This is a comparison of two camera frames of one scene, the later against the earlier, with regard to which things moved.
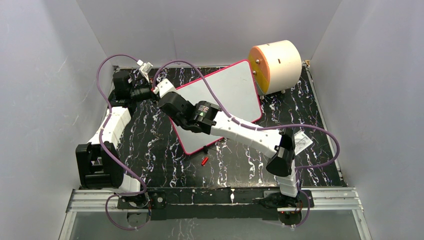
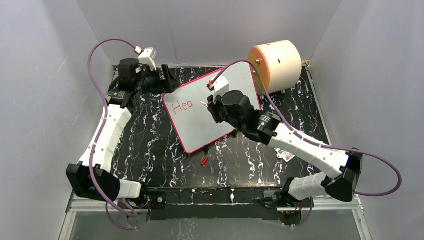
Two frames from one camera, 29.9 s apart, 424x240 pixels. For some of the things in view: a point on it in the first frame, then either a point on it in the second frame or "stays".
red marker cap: x=204 y=161 stays
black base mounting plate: x=215 y=203 stays
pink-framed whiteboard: x=234 y=86 stays
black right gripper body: x=182 y=123 → x=220 y=114
